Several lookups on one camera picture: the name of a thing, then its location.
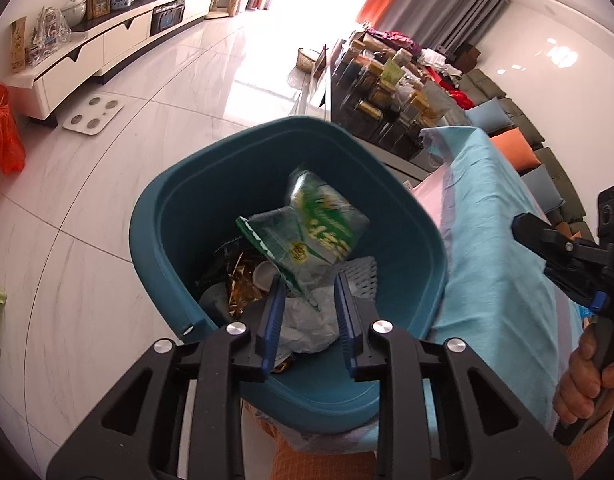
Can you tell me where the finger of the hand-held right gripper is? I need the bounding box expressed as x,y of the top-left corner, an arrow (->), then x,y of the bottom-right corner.
511,212 -> 605,267
542,252 -> 610,313

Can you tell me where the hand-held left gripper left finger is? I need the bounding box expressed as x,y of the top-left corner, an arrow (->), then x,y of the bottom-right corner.
46,274 -> 287,480

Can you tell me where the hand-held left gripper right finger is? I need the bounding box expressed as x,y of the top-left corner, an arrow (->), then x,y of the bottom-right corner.
333,272 -> 574,480

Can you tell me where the white foam fruit net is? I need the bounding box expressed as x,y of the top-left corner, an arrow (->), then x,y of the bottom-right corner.
344,256 -> 379,301

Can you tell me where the clear green printed plastic bag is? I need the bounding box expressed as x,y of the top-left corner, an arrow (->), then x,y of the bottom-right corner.
286,167 -> 370,266
235,207 -> 318,296

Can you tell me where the teal plastic bin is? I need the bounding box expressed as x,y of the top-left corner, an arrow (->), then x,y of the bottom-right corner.
128,116 -> 450,436

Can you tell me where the person's right hand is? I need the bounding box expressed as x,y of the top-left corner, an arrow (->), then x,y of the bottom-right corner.
553,327 -> 614,426

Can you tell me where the crumpled white plastic bag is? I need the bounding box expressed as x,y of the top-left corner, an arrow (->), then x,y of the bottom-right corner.
277,280 -> 343,356

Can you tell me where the blue printed tablecloth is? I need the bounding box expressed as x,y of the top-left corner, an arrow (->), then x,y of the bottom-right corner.
419,125 -> 595,461

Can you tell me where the white dotted paper cup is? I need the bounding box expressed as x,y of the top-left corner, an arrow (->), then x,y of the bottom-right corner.
252,260 -> 283,291

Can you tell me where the blue cushion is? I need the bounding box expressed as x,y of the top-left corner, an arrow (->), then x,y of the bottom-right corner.
519,165 -> 568,213
464,97 -> 512,133

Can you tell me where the large crumpled gold wrapper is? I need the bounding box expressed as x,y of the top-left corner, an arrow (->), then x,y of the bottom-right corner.
222,255 -> 268,316

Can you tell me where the orange cushion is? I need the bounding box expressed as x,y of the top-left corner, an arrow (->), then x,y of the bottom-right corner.
489,127 -> 542,173

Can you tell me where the pink underlay cloth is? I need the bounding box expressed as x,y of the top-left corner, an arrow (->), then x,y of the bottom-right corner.
412,160 -> 462,241

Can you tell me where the orange checked cloth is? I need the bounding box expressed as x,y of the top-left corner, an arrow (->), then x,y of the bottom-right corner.
242,405 -> 388,480

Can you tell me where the green sofa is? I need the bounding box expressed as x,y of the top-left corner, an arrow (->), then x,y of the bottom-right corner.
457,67 -> 600,241

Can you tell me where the red cloth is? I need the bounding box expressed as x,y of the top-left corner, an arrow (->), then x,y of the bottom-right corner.
439,77 -> 475,110

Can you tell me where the tan snack bag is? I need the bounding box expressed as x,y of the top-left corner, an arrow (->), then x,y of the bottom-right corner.
419,82 -> 458,128

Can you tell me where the dark coffee table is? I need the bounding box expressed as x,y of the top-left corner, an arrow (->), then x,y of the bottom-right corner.
329,35 -> 468,176

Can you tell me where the white clothes pile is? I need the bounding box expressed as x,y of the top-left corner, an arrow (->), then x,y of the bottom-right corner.
419,49 -> 460,81

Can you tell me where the group of jars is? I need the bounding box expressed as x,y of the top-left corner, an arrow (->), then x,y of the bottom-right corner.
337,37 -> 458,131

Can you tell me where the maroon clothes pile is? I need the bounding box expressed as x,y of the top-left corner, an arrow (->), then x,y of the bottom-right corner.
364,27 -> 418,53

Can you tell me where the orange and grey curtain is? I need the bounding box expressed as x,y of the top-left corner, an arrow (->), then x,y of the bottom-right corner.
356,0 -> 510,58

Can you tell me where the woven basket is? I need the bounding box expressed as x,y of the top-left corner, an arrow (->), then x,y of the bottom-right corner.
296,47 -> 325,72

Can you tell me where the white bathroom scale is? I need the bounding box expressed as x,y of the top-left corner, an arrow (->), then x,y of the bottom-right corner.
62,96 -> 124,136

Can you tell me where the white black TV cabinet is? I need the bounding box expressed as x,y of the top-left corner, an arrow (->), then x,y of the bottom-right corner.
6,0 -> 219,123

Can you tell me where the red plastic bag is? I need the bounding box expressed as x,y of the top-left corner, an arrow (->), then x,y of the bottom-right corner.
0,81 -> 27,175

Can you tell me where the large clear plastic bag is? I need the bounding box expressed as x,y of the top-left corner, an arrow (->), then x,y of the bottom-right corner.
27,6 -> 72,67

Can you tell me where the white ceramic jar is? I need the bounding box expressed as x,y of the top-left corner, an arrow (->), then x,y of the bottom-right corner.
61,0 -> 87,26

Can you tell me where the tall tan box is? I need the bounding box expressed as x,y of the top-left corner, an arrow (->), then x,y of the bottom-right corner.
10,16 -> 28,72

